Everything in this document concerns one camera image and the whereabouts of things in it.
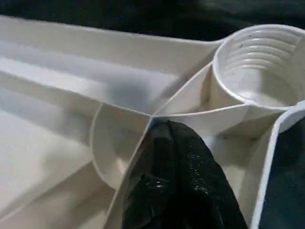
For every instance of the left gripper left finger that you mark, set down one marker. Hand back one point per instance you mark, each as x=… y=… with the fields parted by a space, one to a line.
x=155 y=179

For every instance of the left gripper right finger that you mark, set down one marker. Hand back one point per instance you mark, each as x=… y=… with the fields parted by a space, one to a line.
x=202 y=186

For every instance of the white plastic table top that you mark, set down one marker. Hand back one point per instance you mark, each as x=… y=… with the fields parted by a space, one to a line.
x=71 y=83

